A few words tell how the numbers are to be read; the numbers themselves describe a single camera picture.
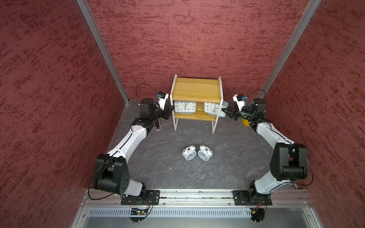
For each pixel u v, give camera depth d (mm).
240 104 739
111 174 421
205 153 821
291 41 834
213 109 863
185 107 896
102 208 710
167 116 741
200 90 801
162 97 697
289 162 456
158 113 706
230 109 826
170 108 780
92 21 760
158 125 999
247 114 742
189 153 825
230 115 787
